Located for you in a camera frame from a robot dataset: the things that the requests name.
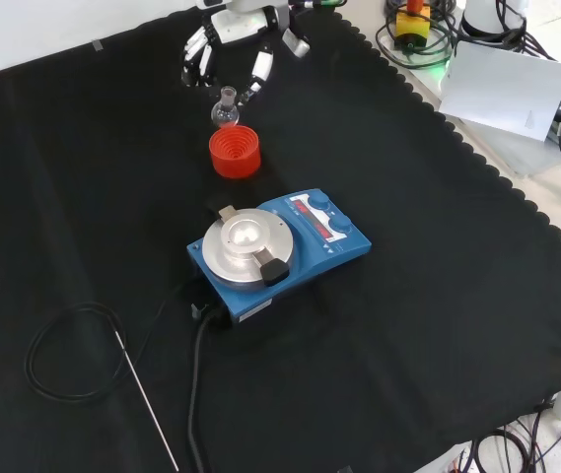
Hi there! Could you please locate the steel temperature probe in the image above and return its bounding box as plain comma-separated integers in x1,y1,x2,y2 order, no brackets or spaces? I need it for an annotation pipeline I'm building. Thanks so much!
114,330,180,473

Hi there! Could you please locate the thick black power cable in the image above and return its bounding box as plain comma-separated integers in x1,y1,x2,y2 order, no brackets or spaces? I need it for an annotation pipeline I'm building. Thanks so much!
186,308,227,473

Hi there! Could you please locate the clear round-bottom flask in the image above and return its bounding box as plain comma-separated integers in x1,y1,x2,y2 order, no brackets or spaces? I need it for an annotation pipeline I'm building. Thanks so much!
210,86,241,131

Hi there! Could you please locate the black cloth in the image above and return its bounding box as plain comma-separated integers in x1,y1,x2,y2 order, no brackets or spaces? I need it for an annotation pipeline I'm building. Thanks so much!
0,7,561,473

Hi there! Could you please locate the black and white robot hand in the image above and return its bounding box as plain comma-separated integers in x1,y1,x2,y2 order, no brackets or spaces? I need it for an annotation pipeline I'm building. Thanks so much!
179,3,312,104

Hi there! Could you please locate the thin black probe cable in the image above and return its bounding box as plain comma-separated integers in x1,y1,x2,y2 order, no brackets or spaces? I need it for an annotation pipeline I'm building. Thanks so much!
24,280,197,406

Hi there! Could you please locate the pale board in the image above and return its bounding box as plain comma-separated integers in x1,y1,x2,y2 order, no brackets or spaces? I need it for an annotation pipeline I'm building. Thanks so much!
438,39,561,143

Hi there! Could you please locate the blue-base heater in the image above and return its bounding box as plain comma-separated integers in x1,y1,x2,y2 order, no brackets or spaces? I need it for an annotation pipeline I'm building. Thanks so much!
185,187,373,330

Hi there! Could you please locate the yellow stop button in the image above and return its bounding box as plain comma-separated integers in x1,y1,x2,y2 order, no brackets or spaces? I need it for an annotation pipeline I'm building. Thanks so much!
392,0,432,52

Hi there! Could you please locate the orange ribbed flask stand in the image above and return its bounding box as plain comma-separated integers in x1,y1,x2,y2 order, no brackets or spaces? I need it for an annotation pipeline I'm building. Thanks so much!
208,124,263,179

